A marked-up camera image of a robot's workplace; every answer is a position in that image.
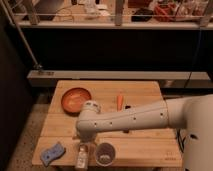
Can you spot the white plastic bottle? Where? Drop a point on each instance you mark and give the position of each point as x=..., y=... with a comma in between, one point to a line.
x=82, y=158

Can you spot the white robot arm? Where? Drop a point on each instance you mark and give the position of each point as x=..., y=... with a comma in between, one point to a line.
x=194, y=114

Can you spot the orange ceramic bowl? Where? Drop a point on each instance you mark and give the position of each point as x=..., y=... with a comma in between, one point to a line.
x=73, y=99

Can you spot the orange carrot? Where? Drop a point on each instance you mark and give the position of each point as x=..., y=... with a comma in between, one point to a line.
x=120, y=100

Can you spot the white paper cup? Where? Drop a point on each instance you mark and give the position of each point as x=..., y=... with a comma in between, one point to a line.
x=105, y=154

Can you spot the grey horizontal ledge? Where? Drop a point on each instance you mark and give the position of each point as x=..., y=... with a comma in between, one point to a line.
x=191, y=80

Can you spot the metal diagonal pole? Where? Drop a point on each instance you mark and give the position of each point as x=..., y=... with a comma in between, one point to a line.
x=37, y=65

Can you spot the wooden table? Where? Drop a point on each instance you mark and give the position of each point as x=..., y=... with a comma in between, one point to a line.
x=148, y=148

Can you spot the blue sponge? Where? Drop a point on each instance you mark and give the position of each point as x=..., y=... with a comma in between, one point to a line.
x=51, y=154

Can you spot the cluttered background shelf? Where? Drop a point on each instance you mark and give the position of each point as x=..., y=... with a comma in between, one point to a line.
x=111, y=14

